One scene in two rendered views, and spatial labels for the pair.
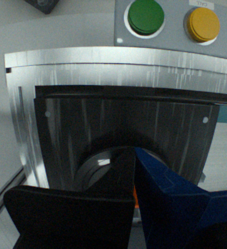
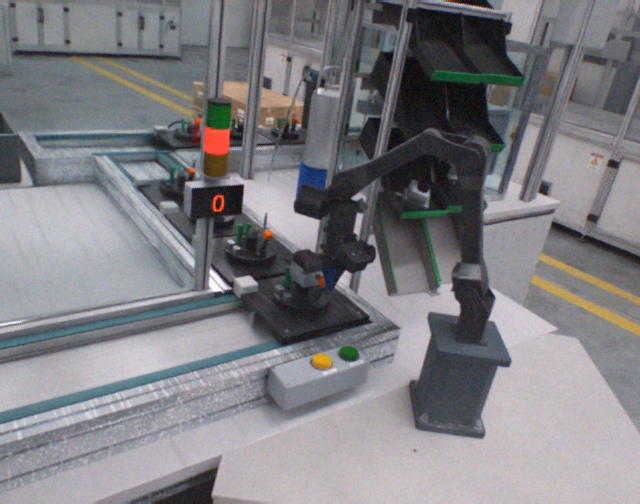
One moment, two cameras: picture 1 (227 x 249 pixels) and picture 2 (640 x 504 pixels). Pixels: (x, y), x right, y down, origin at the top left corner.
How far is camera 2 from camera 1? 1.18 m
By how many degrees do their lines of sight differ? 49
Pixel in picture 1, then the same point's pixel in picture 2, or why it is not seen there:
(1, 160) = (376, 301)
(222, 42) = (304, 363)
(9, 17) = not seen: hidden behind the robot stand
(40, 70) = (376, 329)
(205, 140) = (277, 325)
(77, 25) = (383, 385)
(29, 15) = not seen: hidden behind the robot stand
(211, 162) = (233, 334)
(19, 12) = not seen: hidden behind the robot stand
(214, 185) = (209, 323)
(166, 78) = (319, 341)
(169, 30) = (334, 355)
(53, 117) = (355, 312)
